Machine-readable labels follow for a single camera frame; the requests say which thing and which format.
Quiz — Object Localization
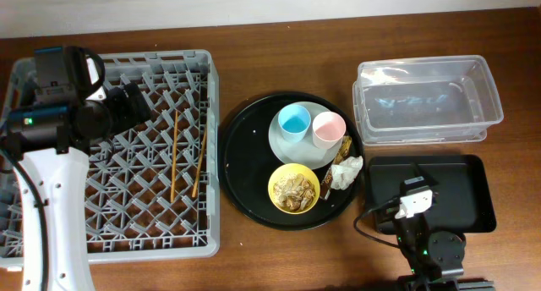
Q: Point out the wooden chopstick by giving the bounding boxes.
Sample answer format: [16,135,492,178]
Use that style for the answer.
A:
[170,109,179,204]
[191,126,208,199]

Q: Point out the yellow bowl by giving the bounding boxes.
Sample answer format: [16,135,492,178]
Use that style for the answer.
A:
[268,163,320,215]

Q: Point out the food scraps pile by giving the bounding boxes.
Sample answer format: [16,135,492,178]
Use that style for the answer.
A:
[271,173,316,213]

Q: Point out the pink plastic cup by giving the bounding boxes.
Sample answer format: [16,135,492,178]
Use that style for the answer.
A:
[312,111,347,150]

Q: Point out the gold snack wrapper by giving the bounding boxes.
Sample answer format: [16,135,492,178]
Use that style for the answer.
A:
[320,135,352,200]

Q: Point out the white tissue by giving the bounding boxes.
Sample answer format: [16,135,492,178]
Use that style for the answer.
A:
[331,156,363,190]

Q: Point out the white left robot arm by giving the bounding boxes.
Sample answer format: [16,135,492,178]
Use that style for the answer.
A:
[1,46,151,290]

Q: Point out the grey plastic dishwasher rack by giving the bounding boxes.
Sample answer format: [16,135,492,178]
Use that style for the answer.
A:
[1,50,219,267]

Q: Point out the clear plastic waste bin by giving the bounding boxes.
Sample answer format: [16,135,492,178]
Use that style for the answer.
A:
[352,55,504,146]

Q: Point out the round black tray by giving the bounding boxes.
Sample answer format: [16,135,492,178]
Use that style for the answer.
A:
[218,91,364,231]

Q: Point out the blue plastic cup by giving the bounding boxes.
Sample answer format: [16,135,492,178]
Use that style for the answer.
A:
[278,104,311,143]

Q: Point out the grey-white round plate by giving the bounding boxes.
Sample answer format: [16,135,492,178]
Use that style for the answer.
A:
[268,102,344,170]

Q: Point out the black rectangular tray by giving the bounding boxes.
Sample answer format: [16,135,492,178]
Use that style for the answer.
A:
[365,155,497,233]

